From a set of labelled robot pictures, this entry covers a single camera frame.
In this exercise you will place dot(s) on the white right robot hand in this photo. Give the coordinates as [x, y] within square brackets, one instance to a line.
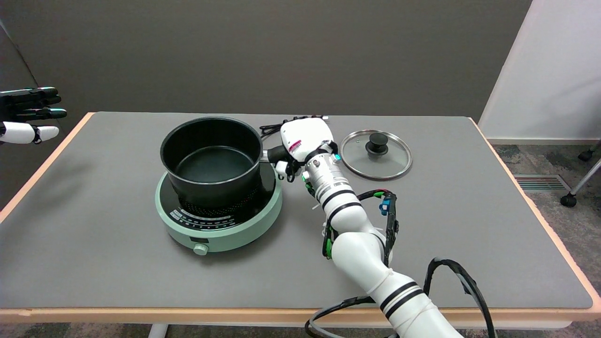
[305, 134]

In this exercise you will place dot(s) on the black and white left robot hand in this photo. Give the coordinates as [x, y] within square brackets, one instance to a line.
[23, 134]

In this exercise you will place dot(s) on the black soup pot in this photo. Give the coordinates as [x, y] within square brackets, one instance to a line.
[211, 188]

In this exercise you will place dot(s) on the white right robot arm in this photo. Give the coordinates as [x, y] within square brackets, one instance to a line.
[361, 253]

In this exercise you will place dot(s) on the glass pot lid black knob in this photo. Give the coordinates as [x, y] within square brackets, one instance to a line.
[389, 162]

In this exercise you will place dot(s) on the green round induction stove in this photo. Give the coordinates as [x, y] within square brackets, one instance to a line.
[235, 234]

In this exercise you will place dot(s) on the grey table mat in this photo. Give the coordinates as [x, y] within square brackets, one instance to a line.
[94, 234]

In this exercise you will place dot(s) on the white table leg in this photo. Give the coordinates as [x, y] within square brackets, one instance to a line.
[157, 331]

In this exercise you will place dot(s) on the metal floor vent grille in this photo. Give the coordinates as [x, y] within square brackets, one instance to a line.
[540, 183]

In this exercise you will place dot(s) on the grey chair leg with caster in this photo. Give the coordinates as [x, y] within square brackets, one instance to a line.
[569, 200]

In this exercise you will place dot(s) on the black chair caster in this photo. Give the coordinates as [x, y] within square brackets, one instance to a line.
[585, 155]

